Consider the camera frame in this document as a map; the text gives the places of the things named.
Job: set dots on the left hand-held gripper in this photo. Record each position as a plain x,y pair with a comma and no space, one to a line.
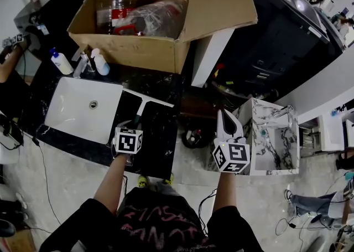
127,141

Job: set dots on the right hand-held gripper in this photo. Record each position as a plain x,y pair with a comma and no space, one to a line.
232,156

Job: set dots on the person's right forearm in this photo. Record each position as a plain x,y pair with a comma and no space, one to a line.
224,192

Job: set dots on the black countertop with white sink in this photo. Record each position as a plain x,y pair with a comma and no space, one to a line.
160,123

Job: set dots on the black bucket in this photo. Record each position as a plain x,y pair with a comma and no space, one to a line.
193,138

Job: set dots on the white marble sink cabinet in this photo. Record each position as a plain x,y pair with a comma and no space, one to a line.
276,145

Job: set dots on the white sink basin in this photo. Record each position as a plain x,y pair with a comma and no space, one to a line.
74,118

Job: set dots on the chrome faucet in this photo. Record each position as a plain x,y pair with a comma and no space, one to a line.
285,113
81,66

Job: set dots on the person's yellow shoe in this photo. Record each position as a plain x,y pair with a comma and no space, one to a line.
168,179
143,181

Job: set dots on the white spray bottle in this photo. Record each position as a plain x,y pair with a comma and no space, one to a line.
101,65

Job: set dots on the large cardboard box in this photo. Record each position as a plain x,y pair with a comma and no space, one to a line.
138,51

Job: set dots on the white soap pump bottle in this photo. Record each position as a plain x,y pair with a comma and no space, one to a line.
62,64

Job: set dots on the white sink unit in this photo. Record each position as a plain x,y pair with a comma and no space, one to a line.
320,131

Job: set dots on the dark grey copier machine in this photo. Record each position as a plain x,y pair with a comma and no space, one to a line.
276,37

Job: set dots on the person's black printed shirt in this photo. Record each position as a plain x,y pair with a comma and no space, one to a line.
160,223

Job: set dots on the clear plastic bag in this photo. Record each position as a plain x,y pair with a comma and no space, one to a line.
157,18

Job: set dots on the clear bottle red label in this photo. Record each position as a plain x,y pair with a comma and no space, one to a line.
116,4

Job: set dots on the small cardboard box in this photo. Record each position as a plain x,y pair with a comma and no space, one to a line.
20,242

